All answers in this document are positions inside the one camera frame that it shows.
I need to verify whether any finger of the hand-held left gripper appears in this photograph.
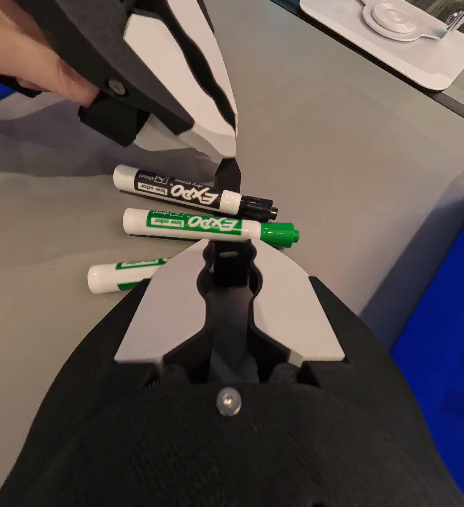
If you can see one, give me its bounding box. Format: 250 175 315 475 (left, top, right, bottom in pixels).
122 14 237 159
164 0 239 136

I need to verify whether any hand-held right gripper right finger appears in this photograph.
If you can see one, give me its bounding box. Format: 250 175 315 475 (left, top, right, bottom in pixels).
248 243 346 369

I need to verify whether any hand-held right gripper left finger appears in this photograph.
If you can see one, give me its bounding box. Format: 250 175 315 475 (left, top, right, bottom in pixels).
113 239 214 375

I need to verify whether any green dry erase marker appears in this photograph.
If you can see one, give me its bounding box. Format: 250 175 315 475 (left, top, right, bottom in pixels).
122 208 301 249
87 257 171 294

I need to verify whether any black hook-and-loop strap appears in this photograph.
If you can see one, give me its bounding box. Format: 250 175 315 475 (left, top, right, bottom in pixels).
212 158 254 288

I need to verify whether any person's left hand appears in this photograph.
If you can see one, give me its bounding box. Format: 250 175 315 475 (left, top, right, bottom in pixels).
0 0 100 108

